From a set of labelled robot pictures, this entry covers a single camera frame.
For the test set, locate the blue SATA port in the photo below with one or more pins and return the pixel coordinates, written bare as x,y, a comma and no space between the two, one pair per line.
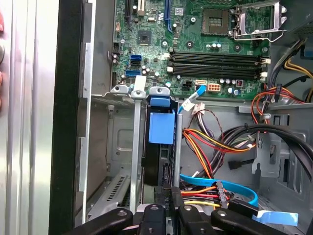
134,73
136,57

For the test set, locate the black PC case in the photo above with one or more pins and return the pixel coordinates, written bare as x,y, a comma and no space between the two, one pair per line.
64,122

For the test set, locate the metal socket cover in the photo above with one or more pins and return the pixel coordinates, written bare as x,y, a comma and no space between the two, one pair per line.
277,17

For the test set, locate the blue plastic cage latch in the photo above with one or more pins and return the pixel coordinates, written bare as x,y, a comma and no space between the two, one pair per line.
278,218

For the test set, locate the beige board power socket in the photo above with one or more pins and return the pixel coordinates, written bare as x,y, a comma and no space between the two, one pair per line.
213,88

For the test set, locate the hard disk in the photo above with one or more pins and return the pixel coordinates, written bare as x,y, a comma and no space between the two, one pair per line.
161,127

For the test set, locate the white expansion slot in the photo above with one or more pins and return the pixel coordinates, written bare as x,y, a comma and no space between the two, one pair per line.
140,7

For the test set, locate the black SATA port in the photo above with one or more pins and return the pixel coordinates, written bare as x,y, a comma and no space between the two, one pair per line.
136,63

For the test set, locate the green motherboard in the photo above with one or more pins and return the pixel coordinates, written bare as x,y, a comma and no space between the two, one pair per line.
159,36

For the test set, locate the grey power supply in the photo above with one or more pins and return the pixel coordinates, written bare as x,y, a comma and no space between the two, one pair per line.
298,14

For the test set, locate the black chipset chip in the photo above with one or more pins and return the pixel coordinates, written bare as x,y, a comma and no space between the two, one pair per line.
144,37

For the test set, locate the blue expansion slot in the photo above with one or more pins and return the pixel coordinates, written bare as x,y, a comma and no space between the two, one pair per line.
167,14

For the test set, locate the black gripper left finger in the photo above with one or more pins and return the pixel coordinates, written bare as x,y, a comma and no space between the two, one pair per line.
154,220

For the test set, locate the metal locking lever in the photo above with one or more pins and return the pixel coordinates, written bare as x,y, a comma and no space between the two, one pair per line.
249,38

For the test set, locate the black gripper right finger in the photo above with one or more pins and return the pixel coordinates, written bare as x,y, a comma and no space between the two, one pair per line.
190,220

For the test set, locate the black expansion slot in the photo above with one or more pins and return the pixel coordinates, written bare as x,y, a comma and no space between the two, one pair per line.
127,12

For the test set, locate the black RAM slot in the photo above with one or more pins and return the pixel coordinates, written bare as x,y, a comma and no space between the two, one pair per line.
215,72
215,66
215,54
215,59

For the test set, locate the grey metal disk bay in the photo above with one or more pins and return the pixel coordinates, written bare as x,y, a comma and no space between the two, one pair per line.
135,147

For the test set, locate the grey metal drive cage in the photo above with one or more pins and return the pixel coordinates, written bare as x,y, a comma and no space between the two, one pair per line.
265,159

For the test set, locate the CPU socket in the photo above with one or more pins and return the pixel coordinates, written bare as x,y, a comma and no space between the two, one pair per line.
215,22

